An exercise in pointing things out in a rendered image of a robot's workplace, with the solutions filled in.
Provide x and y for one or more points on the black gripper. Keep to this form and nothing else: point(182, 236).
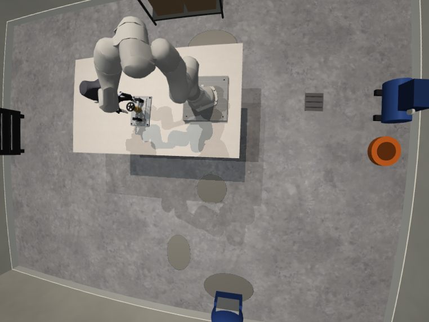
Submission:
point(126, 97)

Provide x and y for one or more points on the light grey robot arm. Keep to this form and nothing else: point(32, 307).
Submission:
point(129, 50)

